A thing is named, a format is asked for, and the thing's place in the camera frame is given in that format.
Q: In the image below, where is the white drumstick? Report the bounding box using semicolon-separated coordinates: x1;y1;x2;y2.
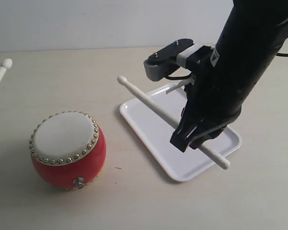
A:
117;76;230;170
0;58;13;82

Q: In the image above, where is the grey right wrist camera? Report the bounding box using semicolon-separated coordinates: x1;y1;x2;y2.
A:
144;38;194;81

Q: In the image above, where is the small red drum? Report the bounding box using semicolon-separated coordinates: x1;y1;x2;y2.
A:
29;111;107;190

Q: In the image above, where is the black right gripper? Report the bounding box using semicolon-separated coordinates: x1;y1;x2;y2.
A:
170;45;241;152

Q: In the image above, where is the white plastic tray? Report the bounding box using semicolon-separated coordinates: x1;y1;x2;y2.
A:
119;83;242;183

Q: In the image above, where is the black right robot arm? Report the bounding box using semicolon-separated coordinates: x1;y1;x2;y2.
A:
170;0;288;151

